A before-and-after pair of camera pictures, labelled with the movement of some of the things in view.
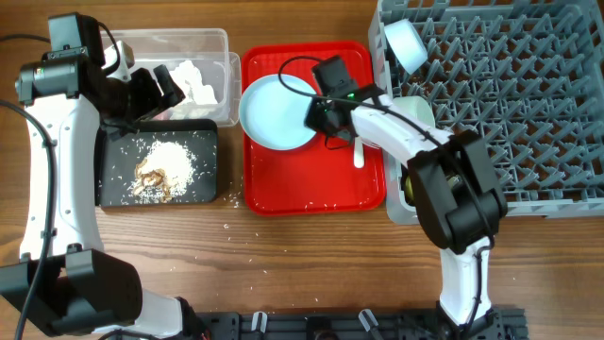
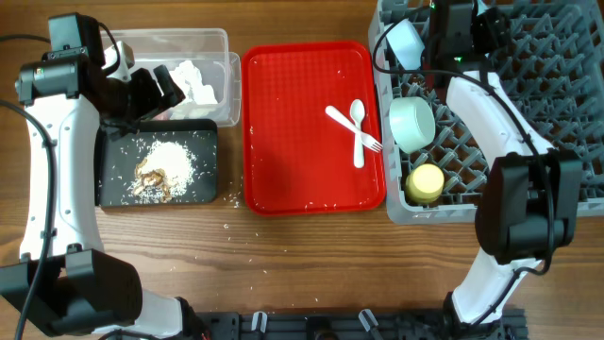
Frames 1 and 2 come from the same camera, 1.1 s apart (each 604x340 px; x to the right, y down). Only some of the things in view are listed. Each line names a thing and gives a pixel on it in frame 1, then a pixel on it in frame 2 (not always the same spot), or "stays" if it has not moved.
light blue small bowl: (407, 43) stays
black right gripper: (323, 121) -> (444, 64)
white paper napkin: (199, 97) stays
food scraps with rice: (162, 175) stays
